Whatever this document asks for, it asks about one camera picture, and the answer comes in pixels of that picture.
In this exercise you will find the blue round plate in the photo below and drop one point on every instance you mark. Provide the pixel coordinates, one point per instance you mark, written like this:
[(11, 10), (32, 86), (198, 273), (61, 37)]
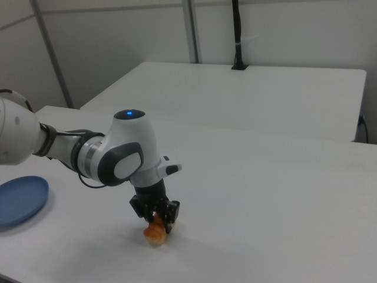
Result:
[(20, 197)]

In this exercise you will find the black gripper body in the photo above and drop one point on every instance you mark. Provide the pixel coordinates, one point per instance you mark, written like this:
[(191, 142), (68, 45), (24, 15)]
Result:
[(151, 191)]

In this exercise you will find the white side table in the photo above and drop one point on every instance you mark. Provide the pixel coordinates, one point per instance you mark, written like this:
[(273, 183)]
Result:
[(235, 97)]

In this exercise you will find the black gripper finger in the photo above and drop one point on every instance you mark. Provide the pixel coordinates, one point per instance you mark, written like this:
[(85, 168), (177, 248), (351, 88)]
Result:
[(140, 207), (171, 212)]

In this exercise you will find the orange twisted bread roll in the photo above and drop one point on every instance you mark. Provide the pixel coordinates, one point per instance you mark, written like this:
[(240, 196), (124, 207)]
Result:
[(154, 233)]

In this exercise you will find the grey partition frame post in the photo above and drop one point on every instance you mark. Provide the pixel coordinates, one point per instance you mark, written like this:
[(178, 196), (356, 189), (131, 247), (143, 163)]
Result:
[(53, 56), (195, 32)]

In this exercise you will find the black pole with base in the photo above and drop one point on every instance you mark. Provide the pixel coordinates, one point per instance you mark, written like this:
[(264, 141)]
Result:
[(238, 35)]

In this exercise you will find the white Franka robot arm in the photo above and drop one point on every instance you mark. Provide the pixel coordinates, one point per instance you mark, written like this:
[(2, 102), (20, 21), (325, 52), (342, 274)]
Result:
[(129, 138)]

